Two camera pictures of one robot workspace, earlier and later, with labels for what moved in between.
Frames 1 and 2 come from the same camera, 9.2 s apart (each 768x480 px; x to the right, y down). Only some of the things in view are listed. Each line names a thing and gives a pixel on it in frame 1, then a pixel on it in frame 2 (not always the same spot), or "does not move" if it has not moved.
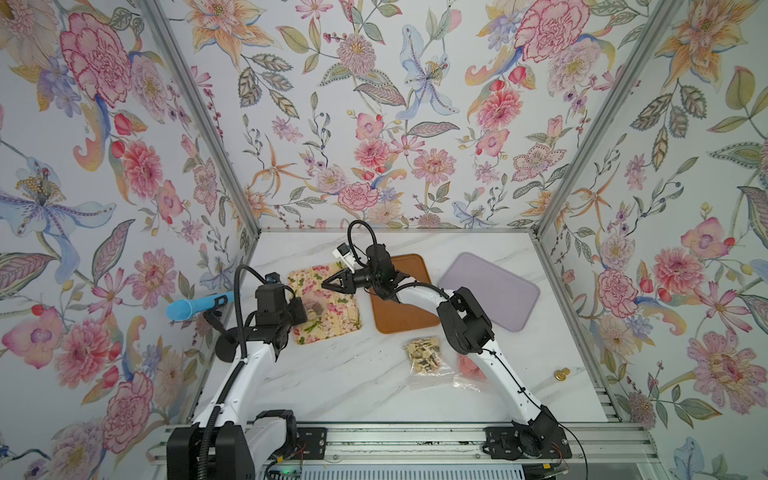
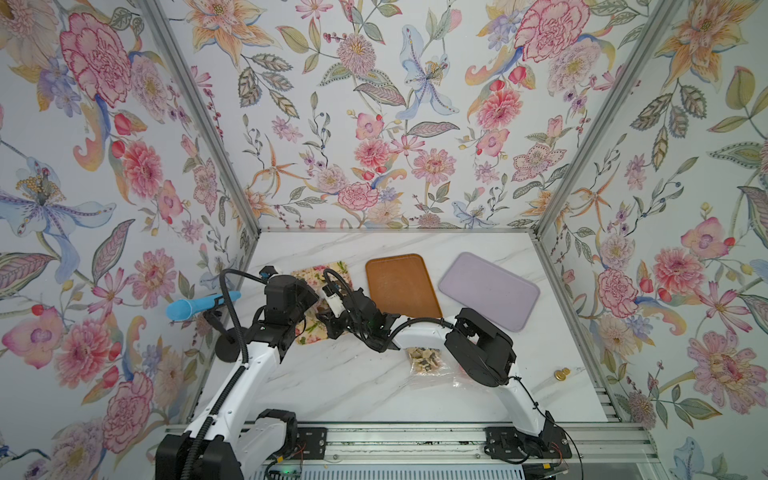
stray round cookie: (561, 375) does not move
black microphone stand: (227, 344) does not move
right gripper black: (347, 278) → (332, 322)
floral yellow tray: (330, 312) does not move
